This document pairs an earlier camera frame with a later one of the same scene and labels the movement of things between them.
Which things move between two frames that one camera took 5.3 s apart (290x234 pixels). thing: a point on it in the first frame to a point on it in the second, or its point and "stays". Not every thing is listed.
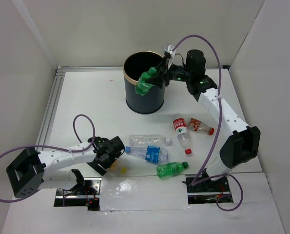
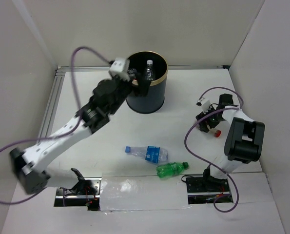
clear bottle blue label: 154,154 stays
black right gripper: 158,79 to 203,127
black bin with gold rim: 135,65 stays
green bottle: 168,169 stays
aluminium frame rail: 50,100 stays
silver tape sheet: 143,192 stays
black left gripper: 95,165 to 142,89
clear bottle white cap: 148,140 to 149,70
